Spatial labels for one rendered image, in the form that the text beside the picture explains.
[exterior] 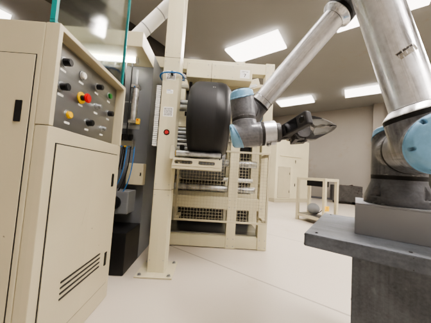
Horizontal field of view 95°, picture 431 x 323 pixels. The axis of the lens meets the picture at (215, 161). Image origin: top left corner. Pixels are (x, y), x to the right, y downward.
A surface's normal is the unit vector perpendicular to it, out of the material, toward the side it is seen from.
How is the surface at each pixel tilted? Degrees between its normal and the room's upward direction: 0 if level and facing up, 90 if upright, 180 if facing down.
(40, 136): 90
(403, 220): 90
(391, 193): 71
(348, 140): 90
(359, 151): 90
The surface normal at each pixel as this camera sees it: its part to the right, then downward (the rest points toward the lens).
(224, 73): 0.03, -0.06
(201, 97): 0.04, -0.32
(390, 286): -0.58, -0.08
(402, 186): -0.54, -0.40
